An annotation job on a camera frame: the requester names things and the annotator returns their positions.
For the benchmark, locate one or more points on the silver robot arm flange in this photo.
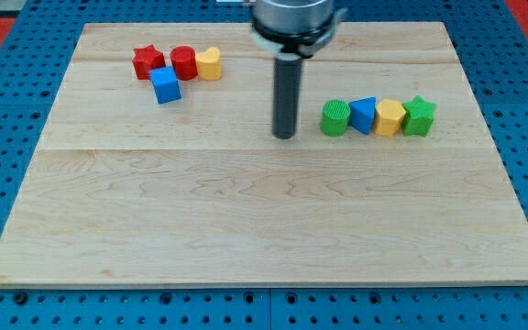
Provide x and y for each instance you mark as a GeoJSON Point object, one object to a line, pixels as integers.
{"type": "Point", "coordinates": [294, 29]}

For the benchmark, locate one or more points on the blue cube block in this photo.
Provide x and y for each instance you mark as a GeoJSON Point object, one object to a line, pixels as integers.
{"type": "Point", "coordinates": [165, 84]}

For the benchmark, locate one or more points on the light wooden board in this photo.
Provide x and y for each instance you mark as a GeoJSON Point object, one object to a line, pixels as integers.
{"type": "Point", "coordinates": [126, 193]}

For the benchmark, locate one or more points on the green cylinder block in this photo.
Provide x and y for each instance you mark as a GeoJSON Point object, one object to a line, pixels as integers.
{"type": "Point", "coordinates": [335, 118]}

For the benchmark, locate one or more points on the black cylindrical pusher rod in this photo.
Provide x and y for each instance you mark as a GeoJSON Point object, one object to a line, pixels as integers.
{"type": "Point", "coordinates": [286, 92]}

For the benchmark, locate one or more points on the blue triangle block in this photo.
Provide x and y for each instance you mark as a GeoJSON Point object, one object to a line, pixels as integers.
{"type": "Point", "coordinates": [362, 114]}

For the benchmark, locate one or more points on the yellow heart block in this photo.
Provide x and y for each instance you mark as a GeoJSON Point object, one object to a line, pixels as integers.
{"type": "Point", "coordinates": [208, 64]}

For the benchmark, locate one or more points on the red cylinder block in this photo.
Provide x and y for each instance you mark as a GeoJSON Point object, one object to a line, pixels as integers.
{"type": "Point", "coordinates": [182, 59]}

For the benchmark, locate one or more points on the yellow hexagon block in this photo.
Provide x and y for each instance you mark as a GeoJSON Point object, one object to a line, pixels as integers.
{"type": "Point", "coordinates": [388, 117]}

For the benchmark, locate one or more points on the red star block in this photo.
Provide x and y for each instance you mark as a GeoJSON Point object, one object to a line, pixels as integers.
{"type": "Point", "coordinates": [147, 59]}

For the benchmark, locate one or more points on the green star block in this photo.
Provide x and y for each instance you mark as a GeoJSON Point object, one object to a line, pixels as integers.
{"type": "Point", "coordinates": [420, 115]}

